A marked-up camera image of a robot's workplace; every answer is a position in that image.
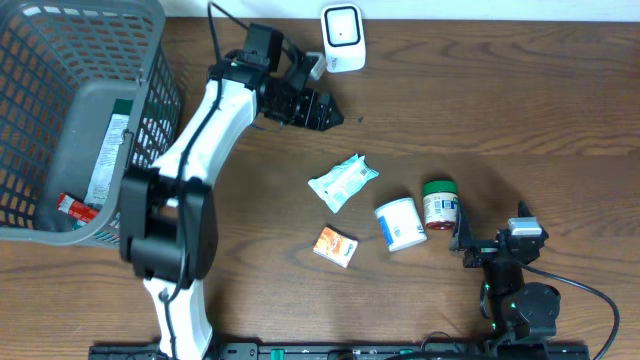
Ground grey plastic mesh basket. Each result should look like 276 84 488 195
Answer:
1 0 181 248

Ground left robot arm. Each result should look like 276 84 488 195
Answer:
119 50 344 359

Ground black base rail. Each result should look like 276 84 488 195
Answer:
88 341 591 360

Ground white tub with blue label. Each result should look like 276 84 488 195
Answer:
374 197 427 252

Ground white green glove package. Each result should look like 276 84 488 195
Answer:
84 99 133 209

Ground mint green wipes packet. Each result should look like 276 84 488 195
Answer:
308 154 379 214

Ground green lid jar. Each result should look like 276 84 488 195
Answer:
423 180 458 230

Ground red snack packet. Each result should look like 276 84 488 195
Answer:
57 193 99 224

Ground white barcode scanner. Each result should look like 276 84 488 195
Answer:
320 3 366 73

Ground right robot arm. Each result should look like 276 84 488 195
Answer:
449 202 561 356

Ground orange small box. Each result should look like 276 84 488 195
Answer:
313 226 359 268

